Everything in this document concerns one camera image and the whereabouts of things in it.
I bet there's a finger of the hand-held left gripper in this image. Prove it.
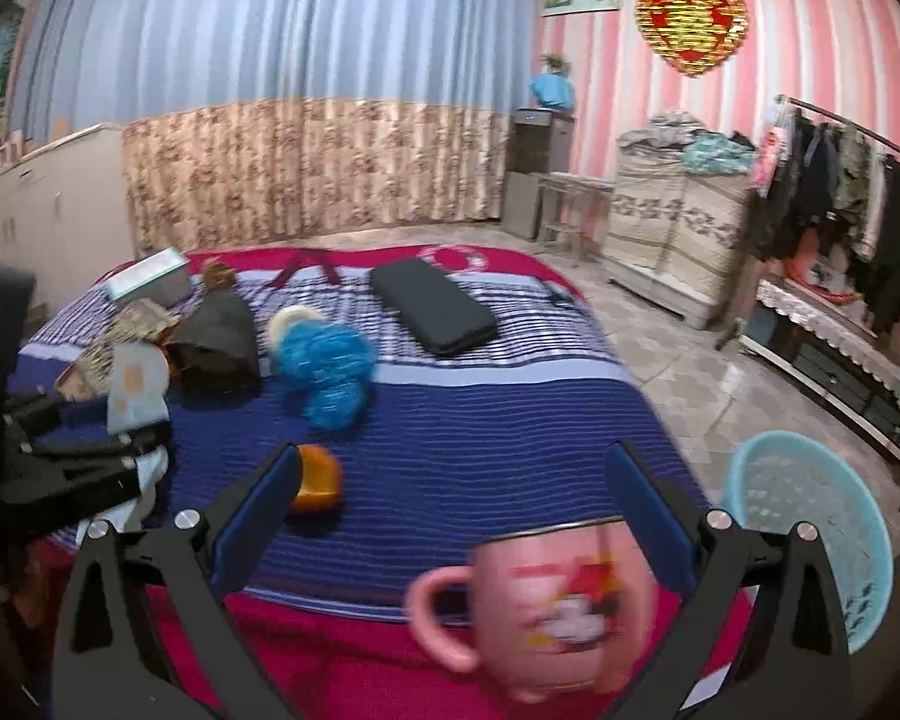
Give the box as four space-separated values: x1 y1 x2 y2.
0 457 146 527
4 390 175 467

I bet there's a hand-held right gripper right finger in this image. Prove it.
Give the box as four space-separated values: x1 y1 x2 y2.
604 440 853 720

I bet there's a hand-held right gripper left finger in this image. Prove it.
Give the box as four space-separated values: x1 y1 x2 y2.
49 442 303 720

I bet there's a light blue plastic basket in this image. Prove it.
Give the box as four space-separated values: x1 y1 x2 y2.
722 430 896 655

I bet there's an orange tangerine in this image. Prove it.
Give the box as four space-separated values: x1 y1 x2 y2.
286 444 344 517

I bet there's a patterned snack wrapper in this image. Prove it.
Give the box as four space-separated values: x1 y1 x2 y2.
55 341 123 400
109 298 182 344

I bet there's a white plastic bag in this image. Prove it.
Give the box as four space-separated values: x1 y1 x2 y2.
75 444 173 542

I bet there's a pink cartoon print cup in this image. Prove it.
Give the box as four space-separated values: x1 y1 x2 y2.
405 517 695 707

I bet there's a white side cabinet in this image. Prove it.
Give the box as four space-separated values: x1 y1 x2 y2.
0 123 137 317

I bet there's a blue fuzzy cloth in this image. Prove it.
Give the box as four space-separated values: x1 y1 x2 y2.
270 319 380 431

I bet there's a black cloth bag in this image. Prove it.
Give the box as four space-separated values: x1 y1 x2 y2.
166 288 263 392

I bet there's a green white carton box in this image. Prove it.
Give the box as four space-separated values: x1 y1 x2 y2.
103 247 193 309

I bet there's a cream round pad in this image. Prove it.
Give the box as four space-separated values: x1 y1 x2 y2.
267 306 325 347

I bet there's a brown crumpled paper ball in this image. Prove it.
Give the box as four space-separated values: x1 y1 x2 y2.
198 258 239 293

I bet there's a lace covered low shelf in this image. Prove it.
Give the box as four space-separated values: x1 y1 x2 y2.
738 276 900 467

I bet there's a flat black case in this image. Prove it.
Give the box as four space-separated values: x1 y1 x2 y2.
368 257 499 359

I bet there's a patterned cloth covered cabinet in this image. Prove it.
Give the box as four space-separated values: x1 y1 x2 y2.
603 141 760 329

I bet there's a small metal stool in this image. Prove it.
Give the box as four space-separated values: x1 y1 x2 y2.
533 172 617 261

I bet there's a grey water dispenser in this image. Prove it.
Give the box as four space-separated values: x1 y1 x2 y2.
502 108 575 242

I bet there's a teal checked cloth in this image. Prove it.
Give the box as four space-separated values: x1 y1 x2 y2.
682 130 759 175

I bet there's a blue floral curtain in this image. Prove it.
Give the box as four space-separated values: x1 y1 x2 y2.
6 0 542 257

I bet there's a row of hanging clothes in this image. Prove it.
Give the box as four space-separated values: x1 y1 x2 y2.
750 100 900 332

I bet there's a pink hanging bag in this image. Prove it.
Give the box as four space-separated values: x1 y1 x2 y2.
749 108 790 190

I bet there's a grey clothes pile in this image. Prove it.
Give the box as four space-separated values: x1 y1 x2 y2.
618 112 711 156

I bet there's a blue cloth bundle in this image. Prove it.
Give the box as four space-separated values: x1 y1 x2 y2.
528 70 578 113

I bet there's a metal clothes rack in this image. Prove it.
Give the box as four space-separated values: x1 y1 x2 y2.
715 93 900 482

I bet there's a red gold heart decoration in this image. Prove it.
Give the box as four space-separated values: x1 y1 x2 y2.
634 0 752 79

